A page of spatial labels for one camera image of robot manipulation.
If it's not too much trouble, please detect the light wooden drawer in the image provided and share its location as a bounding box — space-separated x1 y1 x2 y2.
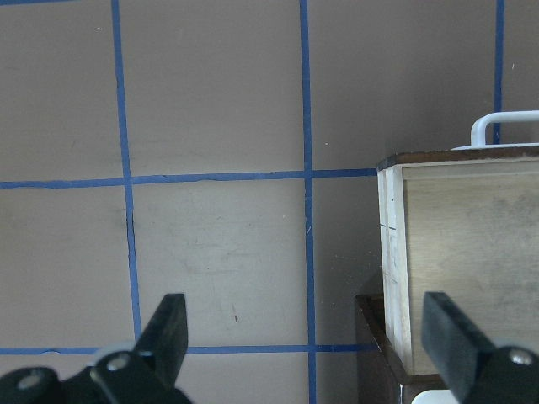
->
377 146 538 375

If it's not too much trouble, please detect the dark brown wooden cabinet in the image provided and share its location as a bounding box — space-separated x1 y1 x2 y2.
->
355 295 446 403

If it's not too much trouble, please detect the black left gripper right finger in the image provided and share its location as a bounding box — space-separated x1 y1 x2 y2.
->
421 292 538 403

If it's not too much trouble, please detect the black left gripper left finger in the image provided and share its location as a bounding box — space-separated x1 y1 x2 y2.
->
90 294 188 404

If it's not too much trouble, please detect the white drawer handle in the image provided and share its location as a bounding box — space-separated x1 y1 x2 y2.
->
452 109 538 151

